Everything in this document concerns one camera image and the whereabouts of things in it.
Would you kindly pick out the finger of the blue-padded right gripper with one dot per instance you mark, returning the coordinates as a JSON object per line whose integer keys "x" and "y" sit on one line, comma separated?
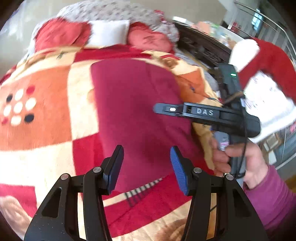
{"x": 198, "y": 113}

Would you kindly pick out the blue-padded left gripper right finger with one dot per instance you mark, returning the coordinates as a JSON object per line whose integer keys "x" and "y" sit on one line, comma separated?
{"x": 236, "y": 218}

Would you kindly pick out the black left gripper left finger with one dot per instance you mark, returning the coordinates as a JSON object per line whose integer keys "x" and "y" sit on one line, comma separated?
{"x": 57, "y": 216}

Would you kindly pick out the maroon short-sleeve shirt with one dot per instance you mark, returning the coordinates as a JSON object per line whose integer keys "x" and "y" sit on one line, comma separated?
{"x": 126, "y": 91}

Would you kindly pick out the magenta right sleeve forearm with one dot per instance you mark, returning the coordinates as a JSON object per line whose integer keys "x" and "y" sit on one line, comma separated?
{"x": 273, "y": 201}

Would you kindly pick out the person's right hand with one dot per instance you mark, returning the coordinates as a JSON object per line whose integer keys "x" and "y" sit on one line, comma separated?
{"x": 256, "y": 167}

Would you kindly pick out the dark carved wooden cabinet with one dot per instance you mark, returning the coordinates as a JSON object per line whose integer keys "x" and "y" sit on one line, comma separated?
{"x": 201, "y": 46}

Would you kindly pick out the right red heart pillow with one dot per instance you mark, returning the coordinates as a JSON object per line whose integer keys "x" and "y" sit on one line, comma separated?
{"x": 142, "y": 37}

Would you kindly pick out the red heart pillow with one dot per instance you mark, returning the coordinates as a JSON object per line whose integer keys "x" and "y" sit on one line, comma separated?
{"x": 59, "y": 32}
{"x": 142, "y": 37}

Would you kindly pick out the white rectangular pillow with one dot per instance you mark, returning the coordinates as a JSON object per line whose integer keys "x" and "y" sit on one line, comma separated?
{"x": 108, "y": 33}

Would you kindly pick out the floral folded quilt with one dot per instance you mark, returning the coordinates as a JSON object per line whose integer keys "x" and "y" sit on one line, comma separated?
{"x": 116, "y": 11}

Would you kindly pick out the left red heart pillow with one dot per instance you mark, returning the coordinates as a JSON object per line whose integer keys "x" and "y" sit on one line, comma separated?
{"x": 59, "y": 32}

